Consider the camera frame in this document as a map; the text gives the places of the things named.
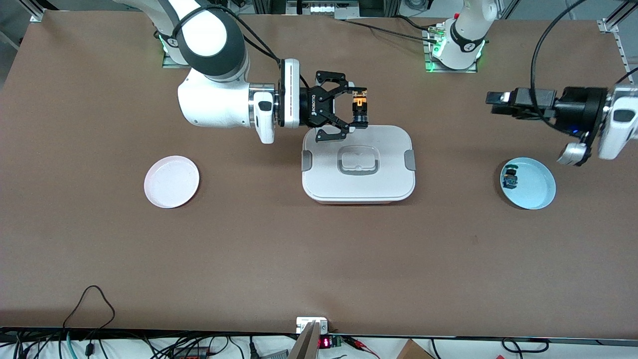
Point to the white terminal strip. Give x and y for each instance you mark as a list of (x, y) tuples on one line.
[(324, 9)]

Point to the grey slanted bar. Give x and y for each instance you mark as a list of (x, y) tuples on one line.
[(305, 346)]

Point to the small green circuit board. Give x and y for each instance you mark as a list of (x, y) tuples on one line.
[(337, 342)]

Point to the red clip leads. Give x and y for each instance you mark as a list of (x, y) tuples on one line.
[(360, 345)]

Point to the blue push-button switch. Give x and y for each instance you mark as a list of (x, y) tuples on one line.
[(510, 178)]

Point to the light blue round plate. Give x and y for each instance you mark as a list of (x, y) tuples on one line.
[(536, 187)]

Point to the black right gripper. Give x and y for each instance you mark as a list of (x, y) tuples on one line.
[(315, 107)]

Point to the white socket box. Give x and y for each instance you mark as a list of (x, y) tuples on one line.
[(304, 322)]

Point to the red digit display module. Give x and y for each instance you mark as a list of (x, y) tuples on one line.
[(324, 342)]

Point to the pale pink round plate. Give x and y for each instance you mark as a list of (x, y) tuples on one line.
[(172, 182)]

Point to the orange push-button switch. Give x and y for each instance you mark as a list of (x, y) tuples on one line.
[(360, 104)]

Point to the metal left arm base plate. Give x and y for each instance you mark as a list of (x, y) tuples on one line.
[(427, 62)]

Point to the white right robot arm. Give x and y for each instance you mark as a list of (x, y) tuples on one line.
[(209, 35)]

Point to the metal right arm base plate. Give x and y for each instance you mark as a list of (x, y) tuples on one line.
[(169, 64)]

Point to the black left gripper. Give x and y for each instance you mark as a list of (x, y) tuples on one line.
[(580, 108)]

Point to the aluminium rail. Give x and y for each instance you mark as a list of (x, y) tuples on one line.
[(624, 55)]

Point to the brown cardboard piece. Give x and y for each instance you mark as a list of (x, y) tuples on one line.
[(413, 351)]

